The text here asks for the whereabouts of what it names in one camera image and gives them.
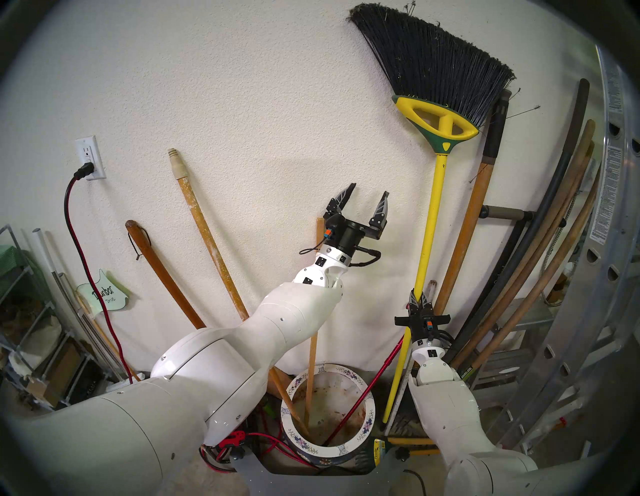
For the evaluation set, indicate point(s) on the paint-speckled wooden pole threaded tip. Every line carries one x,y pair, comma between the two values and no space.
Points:
200,220

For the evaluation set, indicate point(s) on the yellow broom with black bristles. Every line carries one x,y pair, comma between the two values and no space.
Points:
435,200

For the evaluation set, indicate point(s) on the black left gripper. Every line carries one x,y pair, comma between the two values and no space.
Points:
352,235

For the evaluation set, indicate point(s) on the aluminium extension ladder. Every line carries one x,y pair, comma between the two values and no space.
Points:
607,200

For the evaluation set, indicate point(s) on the white plastic pipe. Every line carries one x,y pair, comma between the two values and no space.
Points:
47,255

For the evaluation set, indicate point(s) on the pale green name sign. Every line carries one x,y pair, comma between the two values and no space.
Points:
102,295

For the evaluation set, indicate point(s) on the white wall outlet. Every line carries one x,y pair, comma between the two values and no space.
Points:
90,155

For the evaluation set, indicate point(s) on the red metal cane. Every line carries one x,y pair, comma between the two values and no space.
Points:
360,400

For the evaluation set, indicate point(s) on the thin flat wooden stick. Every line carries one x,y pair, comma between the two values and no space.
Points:
311,370

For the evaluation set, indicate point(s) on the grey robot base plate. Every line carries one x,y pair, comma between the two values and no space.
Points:
325,480

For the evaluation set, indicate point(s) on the brown cardboard piece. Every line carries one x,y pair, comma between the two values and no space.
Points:
280,385

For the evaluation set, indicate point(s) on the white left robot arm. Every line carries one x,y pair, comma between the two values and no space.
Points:
225,360

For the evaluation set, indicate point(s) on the white floral ceramic pot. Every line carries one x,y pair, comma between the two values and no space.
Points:
295,440

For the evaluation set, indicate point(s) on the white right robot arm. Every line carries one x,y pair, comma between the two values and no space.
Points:
450,415

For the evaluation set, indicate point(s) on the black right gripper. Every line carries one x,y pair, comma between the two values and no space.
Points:
419,320

